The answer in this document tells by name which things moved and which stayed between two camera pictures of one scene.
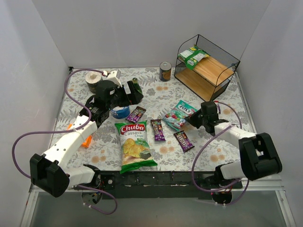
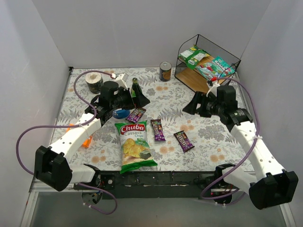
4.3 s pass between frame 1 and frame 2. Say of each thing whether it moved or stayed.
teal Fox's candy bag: moved
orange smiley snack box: stayed
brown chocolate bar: stayed
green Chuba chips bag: stayed
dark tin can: stayed
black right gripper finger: moved
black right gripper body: moved
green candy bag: stayed
